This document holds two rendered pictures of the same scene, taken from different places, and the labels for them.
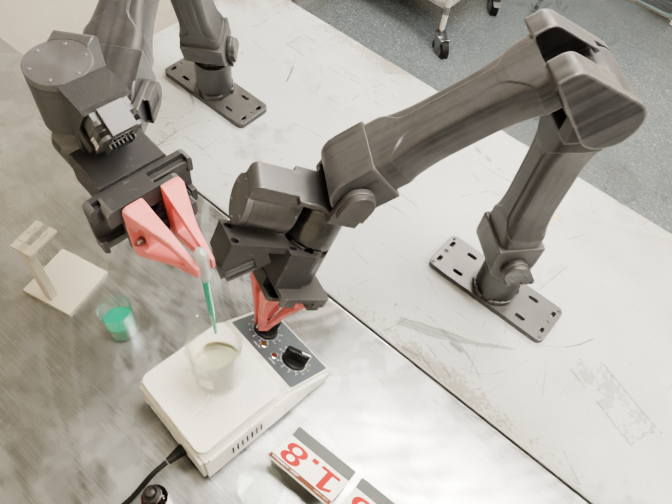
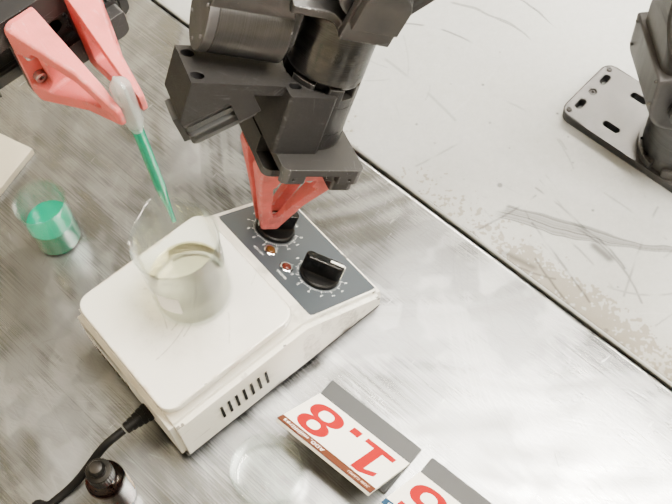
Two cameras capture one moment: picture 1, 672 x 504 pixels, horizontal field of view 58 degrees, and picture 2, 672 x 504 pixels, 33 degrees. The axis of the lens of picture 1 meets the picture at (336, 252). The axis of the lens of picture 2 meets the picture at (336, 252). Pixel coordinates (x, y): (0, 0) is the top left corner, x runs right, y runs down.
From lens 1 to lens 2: 15 cm
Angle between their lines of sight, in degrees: 10
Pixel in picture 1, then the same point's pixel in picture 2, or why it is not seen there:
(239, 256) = (207, 101)
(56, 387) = not seen: outside the picture
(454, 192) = not seen: outside the picture
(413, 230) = (537, 59)
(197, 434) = (161, 383)
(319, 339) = (368, 245)
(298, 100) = not seen: outside the picture
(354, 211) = (378, 16)
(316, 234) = (330, 61)
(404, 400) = (507, 339)
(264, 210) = (238, 24)
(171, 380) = (122, 304)
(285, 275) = (286, 131)
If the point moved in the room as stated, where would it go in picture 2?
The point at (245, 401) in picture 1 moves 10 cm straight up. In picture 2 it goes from (235, 334) to (213, 270)
